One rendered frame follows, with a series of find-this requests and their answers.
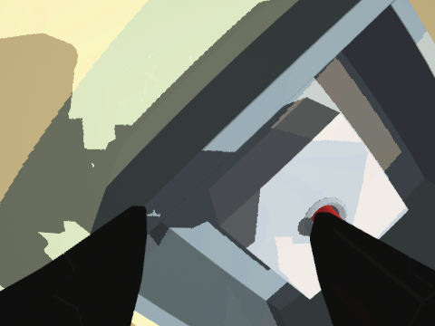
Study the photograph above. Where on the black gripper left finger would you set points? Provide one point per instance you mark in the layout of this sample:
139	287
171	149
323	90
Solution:
94	283

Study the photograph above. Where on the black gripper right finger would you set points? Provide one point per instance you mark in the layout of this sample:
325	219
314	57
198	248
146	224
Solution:
366	282

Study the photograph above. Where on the red peg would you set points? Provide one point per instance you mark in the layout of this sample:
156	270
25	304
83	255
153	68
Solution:
325	209

